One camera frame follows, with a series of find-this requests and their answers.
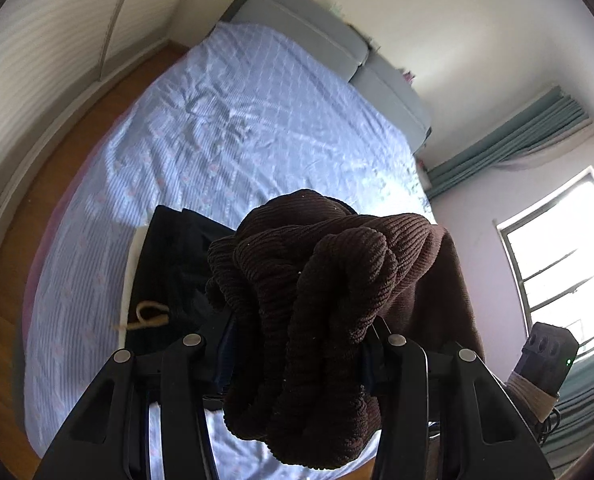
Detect blue striped bed sheet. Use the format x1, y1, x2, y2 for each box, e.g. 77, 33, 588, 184
22, 22, 434, 480

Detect white ribbed wardrobe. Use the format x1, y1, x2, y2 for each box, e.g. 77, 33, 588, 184
0, 0, 180, 261

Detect green curtain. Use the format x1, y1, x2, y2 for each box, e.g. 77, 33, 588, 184
426, 85, 593, 200
542, 352, 594, 458

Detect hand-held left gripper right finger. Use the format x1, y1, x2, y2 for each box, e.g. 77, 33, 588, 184
357, 317, 553, 480

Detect brown pants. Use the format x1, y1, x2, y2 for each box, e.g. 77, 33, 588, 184
204, 189, 485, 468

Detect black cable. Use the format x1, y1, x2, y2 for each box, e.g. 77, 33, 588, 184
534, 404, 562, 447

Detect barred window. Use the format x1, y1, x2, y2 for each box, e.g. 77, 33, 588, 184
494, 166, 594, 361

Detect pink underlay cloth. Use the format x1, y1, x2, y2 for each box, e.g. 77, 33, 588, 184
21, 157, 95, 341

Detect stack of dark folded clothes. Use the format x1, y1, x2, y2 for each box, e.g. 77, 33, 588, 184
113, 205, 243, 411

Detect grey headboard cushion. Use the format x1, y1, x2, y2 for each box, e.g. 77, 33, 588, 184
219, 0, 371, 84
349, 52, 433, 155

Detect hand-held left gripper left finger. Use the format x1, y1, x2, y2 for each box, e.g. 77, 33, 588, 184
32, 310, 239, 480

